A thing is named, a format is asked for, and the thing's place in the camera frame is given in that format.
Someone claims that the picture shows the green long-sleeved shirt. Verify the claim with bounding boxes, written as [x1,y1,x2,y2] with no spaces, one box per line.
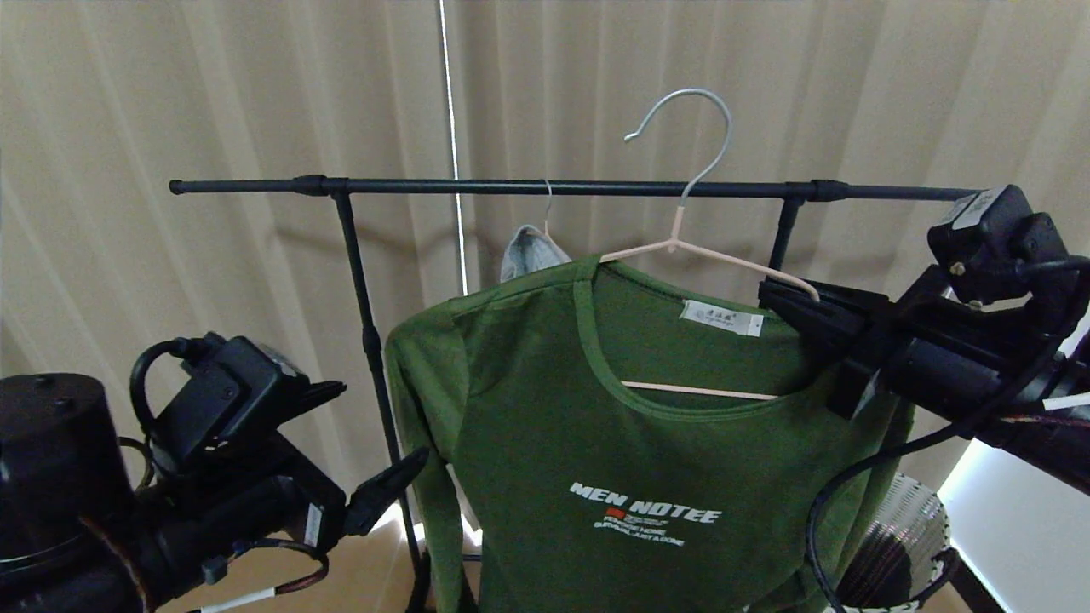
[385,255,917,613]

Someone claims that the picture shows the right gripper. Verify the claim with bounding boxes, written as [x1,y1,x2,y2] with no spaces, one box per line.
[830,319,1023,427]

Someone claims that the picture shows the beige curtain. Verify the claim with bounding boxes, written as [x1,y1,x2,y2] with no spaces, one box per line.
[0,0,1090,554]

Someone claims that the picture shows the window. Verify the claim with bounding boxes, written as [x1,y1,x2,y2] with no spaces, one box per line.
[937,438,1090,613]

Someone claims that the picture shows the white laundry basket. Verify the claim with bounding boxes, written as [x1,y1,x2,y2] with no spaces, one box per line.
[830,473,960,613]

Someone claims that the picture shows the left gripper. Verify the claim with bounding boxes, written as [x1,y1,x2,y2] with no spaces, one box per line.
[136,381,432,588]

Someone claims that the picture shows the black cable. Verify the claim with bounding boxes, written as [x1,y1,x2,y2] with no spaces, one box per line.
[805,255,1090,613]
[129,337,186,428]

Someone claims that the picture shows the pink clothes hanger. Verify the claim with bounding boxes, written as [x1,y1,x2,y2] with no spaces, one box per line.
[536,179,573,256]
[600,89,821,402]

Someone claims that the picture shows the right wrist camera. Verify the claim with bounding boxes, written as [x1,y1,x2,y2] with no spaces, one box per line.
[926,185,1076,309]

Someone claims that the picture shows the black clothes rack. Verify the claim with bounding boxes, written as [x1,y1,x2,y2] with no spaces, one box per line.
[169,175,980,613]

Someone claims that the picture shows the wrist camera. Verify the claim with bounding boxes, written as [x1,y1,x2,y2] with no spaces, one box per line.
[926,185,1076,309]
[152,335,313,474]

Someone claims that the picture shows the pale grey shorts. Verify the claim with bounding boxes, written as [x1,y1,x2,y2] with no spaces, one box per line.
[500,224,574,285]

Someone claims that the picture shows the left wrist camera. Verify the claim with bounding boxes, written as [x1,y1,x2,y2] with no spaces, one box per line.
[152,335,313,474]

